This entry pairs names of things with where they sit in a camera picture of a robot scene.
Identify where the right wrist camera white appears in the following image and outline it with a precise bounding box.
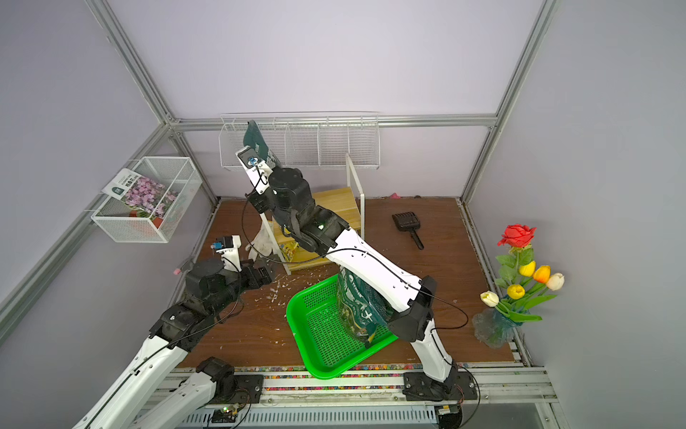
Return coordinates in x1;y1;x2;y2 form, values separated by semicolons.
236;146;279;195

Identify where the green plastic mesh tray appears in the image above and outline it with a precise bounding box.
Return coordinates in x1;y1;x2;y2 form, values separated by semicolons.
286;276;398;380

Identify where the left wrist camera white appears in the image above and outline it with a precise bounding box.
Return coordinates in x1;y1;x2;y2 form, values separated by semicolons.
211;235;241;273

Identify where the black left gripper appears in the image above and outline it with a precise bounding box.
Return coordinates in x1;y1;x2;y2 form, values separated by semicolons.
208;254;279;316

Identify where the metal base rail frame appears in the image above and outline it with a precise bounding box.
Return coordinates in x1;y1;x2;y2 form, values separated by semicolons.
121;362;568;428

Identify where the white work glove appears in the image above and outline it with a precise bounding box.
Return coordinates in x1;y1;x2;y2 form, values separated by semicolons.
246;220;275;260

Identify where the white wire wall basket long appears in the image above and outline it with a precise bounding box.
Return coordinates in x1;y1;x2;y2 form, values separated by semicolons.
218;111;382;169

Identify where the clear glass vase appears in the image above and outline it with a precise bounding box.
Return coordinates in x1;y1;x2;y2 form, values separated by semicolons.
472;309;518;350

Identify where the white frame wooden shelf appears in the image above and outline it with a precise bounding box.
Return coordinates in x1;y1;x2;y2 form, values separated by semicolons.
260;153;366;275

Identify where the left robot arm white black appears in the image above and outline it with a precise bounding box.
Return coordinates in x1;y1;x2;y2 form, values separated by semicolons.
77;256;276;428

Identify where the black slotted plastic scoop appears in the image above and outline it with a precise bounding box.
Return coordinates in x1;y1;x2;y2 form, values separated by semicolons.
391;212;424;250

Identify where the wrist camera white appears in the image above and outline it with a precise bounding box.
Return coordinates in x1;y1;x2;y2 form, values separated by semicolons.
211;235;241;273
236;146;279;195

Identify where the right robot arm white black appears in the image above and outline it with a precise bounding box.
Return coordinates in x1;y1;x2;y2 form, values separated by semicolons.
244;163;480;401

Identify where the artificial flower bouquet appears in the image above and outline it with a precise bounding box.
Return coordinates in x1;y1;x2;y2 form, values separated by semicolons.
481;223;566;325

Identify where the pink flower seed packet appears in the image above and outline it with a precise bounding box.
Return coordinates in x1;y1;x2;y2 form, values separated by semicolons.
102;168;178;223

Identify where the dark green soil bag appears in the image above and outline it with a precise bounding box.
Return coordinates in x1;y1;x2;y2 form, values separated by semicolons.
243;120;282;168
337;266;394;349

